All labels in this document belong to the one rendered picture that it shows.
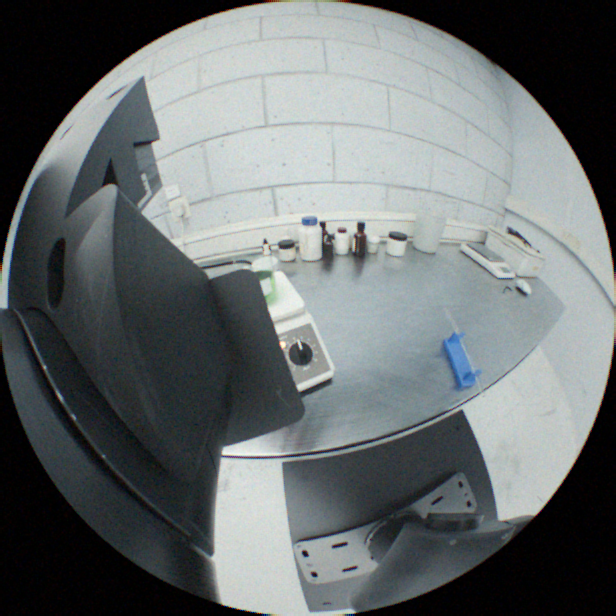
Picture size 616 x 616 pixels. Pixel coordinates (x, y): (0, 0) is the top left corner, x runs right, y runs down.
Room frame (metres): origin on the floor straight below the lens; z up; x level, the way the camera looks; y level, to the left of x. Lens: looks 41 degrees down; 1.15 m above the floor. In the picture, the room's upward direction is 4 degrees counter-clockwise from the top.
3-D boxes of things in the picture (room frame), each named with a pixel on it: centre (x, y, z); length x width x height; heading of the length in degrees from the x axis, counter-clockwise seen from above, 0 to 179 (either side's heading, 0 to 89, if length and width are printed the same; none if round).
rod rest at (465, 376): (0.11, -0.26, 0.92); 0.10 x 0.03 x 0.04; 169
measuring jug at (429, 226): (0.62, -0.50, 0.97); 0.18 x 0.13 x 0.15; 161
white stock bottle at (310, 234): (0.54, -0.02, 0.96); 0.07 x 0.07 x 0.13
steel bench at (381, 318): (0.36, -0.03, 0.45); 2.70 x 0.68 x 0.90; 95
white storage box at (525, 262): (0.53, -1.16, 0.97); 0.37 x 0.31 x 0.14; 91
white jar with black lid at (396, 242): (0.55, -0.33, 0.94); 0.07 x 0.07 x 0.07
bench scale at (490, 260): (0.50, -0.82, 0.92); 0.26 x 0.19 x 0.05; 2
